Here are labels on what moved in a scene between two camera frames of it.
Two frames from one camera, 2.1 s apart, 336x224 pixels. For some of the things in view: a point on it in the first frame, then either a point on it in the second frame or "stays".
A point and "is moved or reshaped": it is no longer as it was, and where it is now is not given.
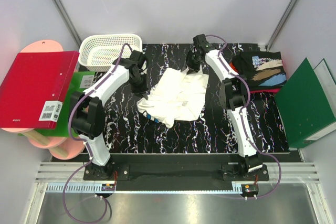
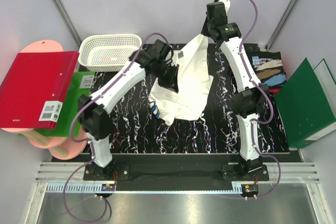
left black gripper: (142, 90) → (171, 83)
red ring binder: (33, 88) stays
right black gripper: (192, 69) → (204, 31)
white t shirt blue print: (178, 96) is moved or reshaped
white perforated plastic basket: (98, 52) stays
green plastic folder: (80, 82) stays
